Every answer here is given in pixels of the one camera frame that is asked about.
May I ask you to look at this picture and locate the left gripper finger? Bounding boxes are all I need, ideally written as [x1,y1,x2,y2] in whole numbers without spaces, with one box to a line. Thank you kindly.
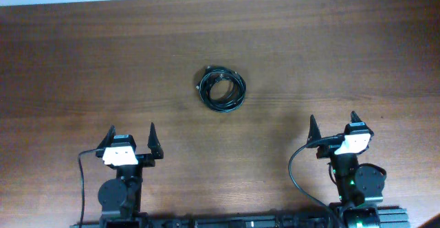
[147,123,164,159]
[97,125,116,149]

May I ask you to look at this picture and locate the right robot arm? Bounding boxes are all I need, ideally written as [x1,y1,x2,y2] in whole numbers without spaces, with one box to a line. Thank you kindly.
[307,111,386,227]

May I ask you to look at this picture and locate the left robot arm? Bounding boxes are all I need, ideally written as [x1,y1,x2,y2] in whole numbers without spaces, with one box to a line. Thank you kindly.
[96,124,164,227]

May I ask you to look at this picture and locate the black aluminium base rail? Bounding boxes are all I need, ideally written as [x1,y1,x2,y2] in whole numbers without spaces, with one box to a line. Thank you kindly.
[70,205,410,228]

